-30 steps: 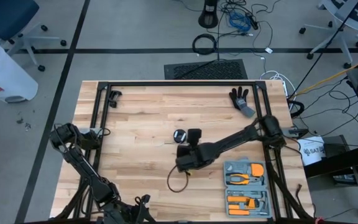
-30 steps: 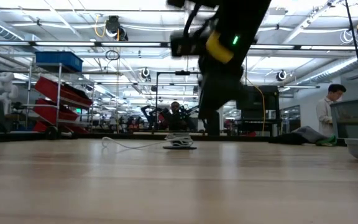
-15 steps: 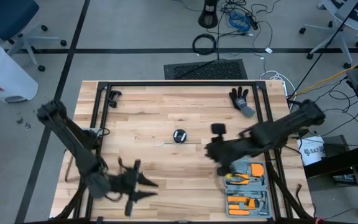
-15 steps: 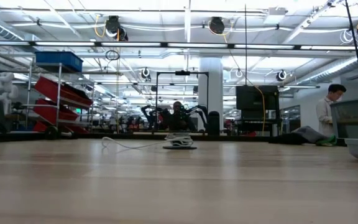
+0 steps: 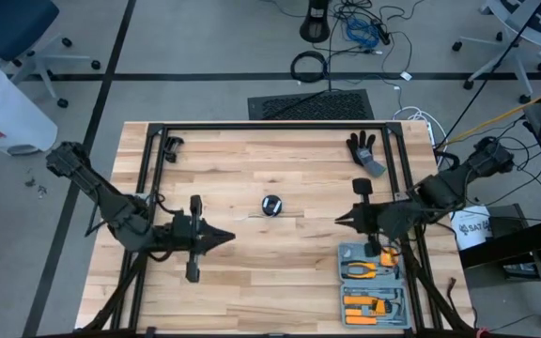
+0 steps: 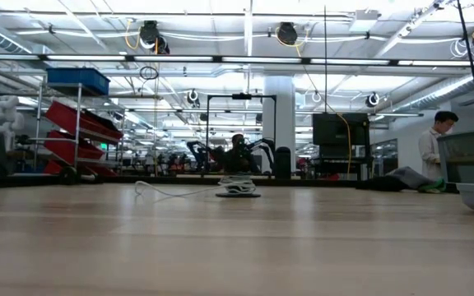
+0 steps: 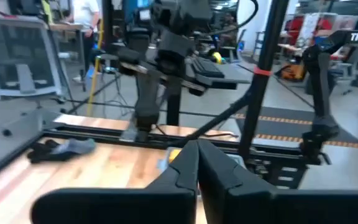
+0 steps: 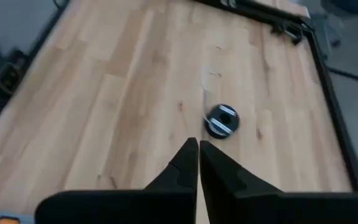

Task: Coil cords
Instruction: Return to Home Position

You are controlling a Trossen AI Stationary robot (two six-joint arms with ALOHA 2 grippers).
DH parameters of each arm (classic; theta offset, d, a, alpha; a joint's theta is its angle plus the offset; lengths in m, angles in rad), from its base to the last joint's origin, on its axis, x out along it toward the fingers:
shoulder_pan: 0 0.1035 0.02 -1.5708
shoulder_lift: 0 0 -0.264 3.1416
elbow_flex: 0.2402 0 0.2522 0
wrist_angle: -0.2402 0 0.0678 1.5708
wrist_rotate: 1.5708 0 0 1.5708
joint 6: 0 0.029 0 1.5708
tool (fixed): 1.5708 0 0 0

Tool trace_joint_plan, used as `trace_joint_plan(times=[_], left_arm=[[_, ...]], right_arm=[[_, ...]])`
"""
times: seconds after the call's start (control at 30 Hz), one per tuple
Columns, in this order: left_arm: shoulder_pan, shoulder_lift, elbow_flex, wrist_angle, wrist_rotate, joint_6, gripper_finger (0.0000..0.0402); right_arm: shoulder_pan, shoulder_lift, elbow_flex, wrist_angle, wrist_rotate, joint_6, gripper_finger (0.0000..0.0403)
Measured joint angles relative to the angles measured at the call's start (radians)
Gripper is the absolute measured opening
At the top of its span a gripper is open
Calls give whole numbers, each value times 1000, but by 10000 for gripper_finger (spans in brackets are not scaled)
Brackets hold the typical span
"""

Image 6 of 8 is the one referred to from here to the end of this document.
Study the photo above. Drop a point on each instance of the small green object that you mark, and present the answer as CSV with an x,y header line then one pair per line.
x,y
434,187

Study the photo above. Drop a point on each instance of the black grey work glove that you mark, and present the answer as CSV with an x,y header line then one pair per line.
x,y
405,177

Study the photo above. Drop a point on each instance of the standing person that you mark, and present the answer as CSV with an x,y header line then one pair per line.
x,y
428,152

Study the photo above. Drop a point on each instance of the black cylinder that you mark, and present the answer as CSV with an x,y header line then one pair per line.
x,y
283,164

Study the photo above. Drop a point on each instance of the red storage bin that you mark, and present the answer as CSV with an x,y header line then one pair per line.
x,y
68,117
54,167
64,148

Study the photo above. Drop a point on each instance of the blue storage bin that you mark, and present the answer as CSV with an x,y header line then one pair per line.
x,y
76,78

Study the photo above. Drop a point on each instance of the black cabinet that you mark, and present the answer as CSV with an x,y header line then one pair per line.
x,y
335,129

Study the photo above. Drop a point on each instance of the black aluminium table frame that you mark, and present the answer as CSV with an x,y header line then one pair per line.
x,y
97,181

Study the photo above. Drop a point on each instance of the black background rig frame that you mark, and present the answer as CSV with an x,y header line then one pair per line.
x,y
241,96

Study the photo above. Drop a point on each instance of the white building column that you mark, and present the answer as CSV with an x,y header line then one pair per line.
x,y
278,115

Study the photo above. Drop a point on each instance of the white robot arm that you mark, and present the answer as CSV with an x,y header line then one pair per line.
x,y
4,119

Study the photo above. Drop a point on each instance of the metal shelf rack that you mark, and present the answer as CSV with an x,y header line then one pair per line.
x,y
78,103

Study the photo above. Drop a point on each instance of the thin black vertical rod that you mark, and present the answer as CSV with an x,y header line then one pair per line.
x,y
325,61

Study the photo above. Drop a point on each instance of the dark translucent crate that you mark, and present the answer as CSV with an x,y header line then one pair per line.
x,y
463,160

